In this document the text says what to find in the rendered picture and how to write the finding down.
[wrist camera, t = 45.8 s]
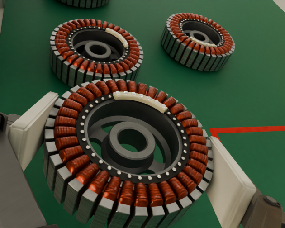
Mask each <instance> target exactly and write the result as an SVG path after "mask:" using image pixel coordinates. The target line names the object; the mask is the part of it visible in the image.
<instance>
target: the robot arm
mask: <svg viewBox="0 0 285 228"><path fill-rule="evenodd" d="M58 98H59V95H58V93H54V92H51V91H50V92H49V93H47V94H46V95H45V96H44V97H43V98H42V99H40V100H39V101H38V102H37V103H36V104H35V105H34V106H32V107H31V108H30V109H29V110H28V111H27V112H25V113H24V114H23V115H22V116H20V115H16V114H9V115H6V114H4V113H2V112H0V228H59V226H58V225H56V224H53V225H47V222H46V220H45V218H44V216H43V213H42V211H41V209H40V207H39V205H38V203H37V201H36V198H35V196H34V194H33V192H32V189H31V187H30V185H29V183H28V180H27V178H26V176H25V174H24V170H25V169H26V167H27V166H28V164H29V163H30V162H31V160H32V159H33V157H34V156H35V154H36V153H37V151H38V150H39V148H40V147H41V146H42V144H43V143H44V132H45V124H46V120H47V118H49V113H50V111H51V109H52V107H54V103H55V102H56V101H57V100H58ZM208 140H210V142H211V145H212V148H211V149H210V150H212V151H213V157H214V158H213V160H212V161H213V162H214V170H213V171H212V173H213V175H212V178H211V181H210V182H209V185H208V187H207V189H206V190H205V191H206V193H207V195H208V198H209V200H210V202H211V204H212V207H213V209H214V211H215V213H216V215H217V217H218V220H219V222H220V224H221V227H222V228H239V226H240V224H241V225H242V226H243V228H285V212H283V207H282V205H281V204H280V203H279V202H278V201H276V200H275V199H274V198H272V197H270V196H267V195H263V194H262V193H261V192H260V190H259V189H258V188H257V186H256V185H255V184H254V183H253V181H252V180H251V179H250V178H249V177H248V176H247V175H246V174H245V173H244V172H243V170H242V169H241V168H240V166H239V165H238V164H237V163H236V162H235V160H234V159H233V158H232V156H231V155H230V154H229V152H228V151H227V150H226V148H225V147H224V146H223V145H222V143H221V142H220V141H219V140H218V138H216V137H213V136H210V137H208Z"/></svg>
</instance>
